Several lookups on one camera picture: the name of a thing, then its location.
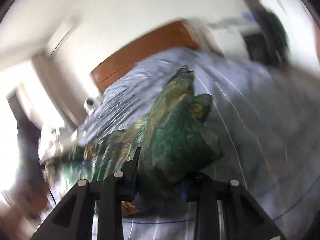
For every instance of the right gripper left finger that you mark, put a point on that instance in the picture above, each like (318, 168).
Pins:
(72, 218)

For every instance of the green floral silk garment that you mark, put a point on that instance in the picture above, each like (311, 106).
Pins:
(173, 140)

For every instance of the brown wooden headboard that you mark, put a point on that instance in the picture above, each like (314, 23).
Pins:
(173, 34)

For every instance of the white wall air conditioner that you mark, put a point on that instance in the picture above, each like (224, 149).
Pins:
(62, 32)

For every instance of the white desk with drawers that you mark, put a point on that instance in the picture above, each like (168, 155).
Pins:
(227, 37)

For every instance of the beige curtain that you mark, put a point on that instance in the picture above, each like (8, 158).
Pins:
(57, 90)

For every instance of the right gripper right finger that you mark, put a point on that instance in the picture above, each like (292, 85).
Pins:
(226, 210)

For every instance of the blue checked bed cover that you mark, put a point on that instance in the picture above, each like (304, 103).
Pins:
(267, 121)

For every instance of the dark jacket on chair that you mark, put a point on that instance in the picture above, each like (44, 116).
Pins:
(270, 45)

